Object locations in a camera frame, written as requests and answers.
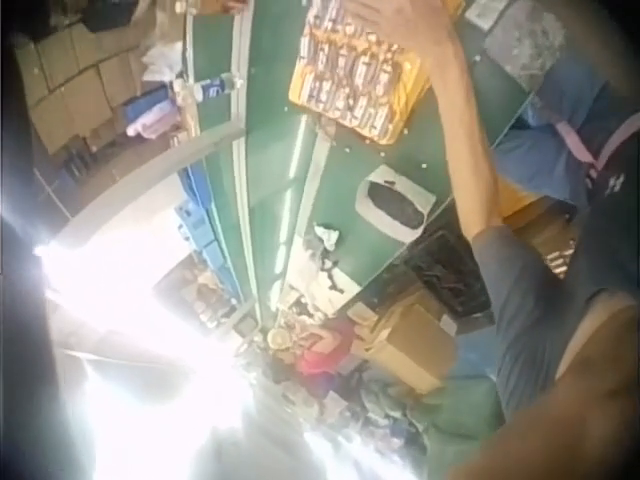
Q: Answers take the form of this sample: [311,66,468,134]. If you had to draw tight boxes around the person's left hand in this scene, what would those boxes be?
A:
[344,0,449,32]

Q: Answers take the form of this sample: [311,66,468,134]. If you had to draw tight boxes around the yellow tray of small parts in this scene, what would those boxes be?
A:
[288,0,434,147]

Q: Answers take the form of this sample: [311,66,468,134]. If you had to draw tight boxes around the grey speckled mat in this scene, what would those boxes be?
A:
[483,0,569,97]

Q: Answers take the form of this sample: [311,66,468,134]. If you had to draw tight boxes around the white tray of black parts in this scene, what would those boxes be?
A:
[354,164,437,246]

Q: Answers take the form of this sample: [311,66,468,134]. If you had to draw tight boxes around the clear water bottle blue label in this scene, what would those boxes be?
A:
[191,72,237,105]

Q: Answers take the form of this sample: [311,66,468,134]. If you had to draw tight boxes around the person's legs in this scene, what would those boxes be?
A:
[492,52,632,214]

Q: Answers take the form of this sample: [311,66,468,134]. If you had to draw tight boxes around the white crumpled cloth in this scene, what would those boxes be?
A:
[311,221,342,252]

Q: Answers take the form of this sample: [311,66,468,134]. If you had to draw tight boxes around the white plastic bag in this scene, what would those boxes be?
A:
[141,41,187,83]

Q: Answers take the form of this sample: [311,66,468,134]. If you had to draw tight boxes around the pink folded cloth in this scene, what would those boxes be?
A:
[124,106,182,140]

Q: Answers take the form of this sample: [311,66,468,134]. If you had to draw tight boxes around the blue box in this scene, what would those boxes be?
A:
[118,83,172,129]

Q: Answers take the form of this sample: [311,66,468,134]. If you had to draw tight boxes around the black plastic crate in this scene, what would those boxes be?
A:
[403,228,494,334]

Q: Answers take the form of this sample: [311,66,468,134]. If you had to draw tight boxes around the white sheet with black parts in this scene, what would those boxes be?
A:
[298,263,362,317]

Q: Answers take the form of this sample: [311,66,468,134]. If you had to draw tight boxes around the row of blue crates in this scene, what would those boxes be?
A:
[173,164,239,304]

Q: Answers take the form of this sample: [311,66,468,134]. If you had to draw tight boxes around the grey metal beam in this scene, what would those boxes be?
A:
[58,122,247,237]

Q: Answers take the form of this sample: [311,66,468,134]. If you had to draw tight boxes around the brown cardboard box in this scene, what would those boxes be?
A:
[367,298,457,396]

